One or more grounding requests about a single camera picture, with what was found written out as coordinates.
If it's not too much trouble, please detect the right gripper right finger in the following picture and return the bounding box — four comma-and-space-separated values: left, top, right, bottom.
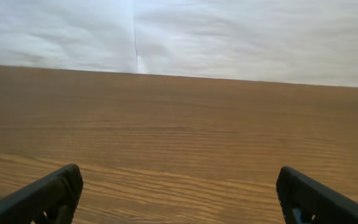
275, 166, 358, 224

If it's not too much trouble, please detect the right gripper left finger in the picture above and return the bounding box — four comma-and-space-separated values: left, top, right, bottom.
0, 163, 84, 224

